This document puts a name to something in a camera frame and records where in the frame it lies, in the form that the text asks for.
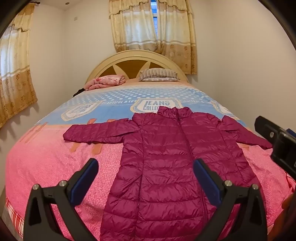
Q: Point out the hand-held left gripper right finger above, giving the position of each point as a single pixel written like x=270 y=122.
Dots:
x=205 y=180

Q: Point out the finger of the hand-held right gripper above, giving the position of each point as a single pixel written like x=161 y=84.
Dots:
x=268 y=129
x=291 y=134

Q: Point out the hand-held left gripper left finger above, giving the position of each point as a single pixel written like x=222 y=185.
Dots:
x=85 y=180

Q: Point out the magenta puffer jacket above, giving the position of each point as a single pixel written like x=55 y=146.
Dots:
x=157 y=162

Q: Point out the person's right forearm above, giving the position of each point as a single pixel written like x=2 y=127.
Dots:
x=290 y=208

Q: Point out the pink and blue printed blanket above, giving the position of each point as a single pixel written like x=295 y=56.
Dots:
x=57 y=166

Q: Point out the red plaid bed sheet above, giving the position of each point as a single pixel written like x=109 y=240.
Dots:
x=15 y=215

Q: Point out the folded pink floral quilt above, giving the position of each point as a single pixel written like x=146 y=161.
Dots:
x=104 y=81

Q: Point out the beige floral curtain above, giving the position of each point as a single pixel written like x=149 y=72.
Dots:
x=175 y=34
x=131 y=27
x=16 y=88

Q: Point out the striped ruffled pillow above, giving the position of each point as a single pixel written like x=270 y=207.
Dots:
x=157 y=75

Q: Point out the cream arched bed headboard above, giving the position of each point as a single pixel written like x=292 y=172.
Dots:
x=129 y=58

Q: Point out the window with blue grille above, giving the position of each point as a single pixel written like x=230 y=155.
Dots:
x=153 y=20

